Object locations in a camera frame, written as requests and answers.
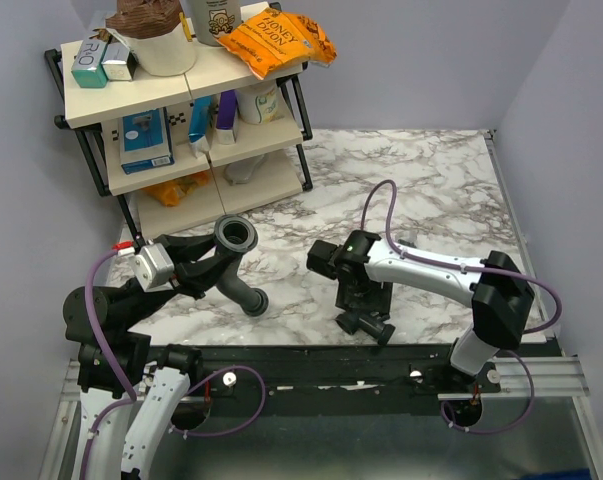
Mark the grey white item lower shelf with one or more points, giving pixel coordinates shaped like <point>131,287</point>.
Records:
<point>241,172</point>

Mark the grey tee pipe fitting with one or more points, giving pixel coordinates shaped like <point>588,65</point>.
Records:
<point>373,326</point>

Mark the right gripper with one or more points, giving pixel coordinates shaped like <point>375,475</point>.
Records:
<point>379,301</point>

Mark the purple white tube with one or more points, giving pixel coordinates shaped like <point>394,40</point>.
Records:
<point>226,123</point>

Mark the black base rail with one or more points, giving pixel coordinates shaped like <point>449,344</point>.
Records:
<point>317,381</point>

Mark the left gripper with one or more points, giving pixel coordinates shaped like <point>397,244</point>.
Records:
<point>190,277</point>

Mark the teal white box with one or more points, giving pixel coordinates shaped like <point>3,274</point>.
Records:
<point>87,69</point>

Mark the beige black shelf rack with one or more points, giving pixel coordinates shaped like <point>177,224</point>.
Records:
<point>93,115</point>

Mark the white yellow cup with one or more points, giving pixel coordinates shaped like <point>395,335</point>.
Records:
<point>258,103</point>

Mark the orange honey dijon chip bag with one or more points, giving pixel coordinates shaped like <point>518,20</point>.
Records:
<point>275,40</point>

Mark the blue razor box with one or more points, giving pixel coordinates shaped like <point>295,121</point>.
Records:
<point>145,141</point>

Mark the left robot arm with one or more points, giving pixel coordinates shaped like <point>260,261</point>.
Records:
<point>121,429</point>

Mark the white skull cup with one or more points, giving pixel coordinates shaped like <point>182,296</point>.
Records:
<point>213,19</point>

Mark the orange snack bag lower shelf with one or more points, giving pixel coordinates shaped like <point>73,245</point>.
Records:
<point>171,192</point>

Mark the silver white box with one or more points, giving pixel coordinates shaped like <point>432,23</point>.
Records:
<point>119,63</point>

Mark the blue white tube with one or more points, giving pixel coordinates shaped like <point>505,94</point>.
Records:
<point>200,122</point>

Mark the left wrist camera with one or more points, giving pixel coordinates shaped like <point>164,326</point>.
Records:
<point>152,266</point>

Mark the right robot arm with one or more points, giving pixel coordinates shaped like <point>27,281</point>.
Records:
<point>366,269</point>

